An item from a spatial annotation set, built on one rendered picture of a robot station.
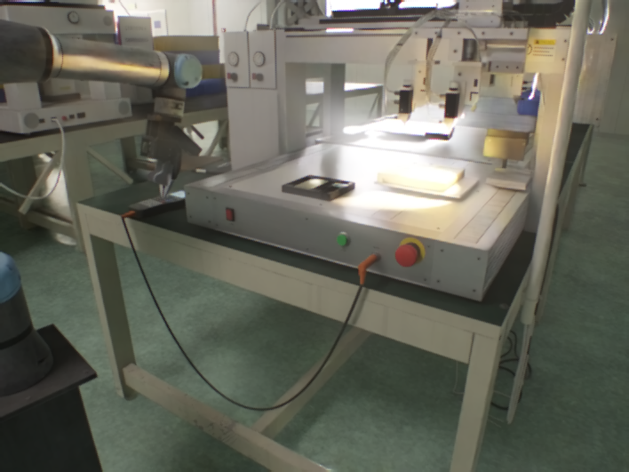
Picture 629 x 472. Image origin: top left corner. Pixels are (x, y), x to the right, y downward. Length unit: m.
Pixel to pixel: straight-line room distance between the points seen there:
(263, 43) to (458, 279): 1.00
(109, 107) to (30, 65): 2.24
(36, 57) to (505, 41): 0.88
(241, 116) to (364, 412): 1.11
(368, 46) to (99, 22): 2.13
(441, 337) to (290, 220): 0.38
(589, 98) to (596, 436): 1.08
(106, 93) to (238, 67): 1.68
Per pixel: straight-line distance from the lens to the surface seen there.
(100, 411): 1.84
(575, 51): 0.90
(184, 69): 1.09
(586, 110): 1.46
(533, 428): 1.78
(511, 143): 1.23
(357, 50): 1.30
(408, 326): 0.86
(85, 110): 3.06
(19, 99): 2.92
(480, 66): 1.04
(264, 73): 1.54
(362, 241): 0.88
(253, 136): 1.61
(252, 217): 1.02
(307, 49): 1.38
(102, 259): 1.55
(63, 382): 0.98
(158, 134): 1.27
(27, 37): 0.92
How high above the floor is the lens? 1.16
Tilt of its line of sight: 22 degrees down
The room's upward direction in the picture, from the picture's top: straight up
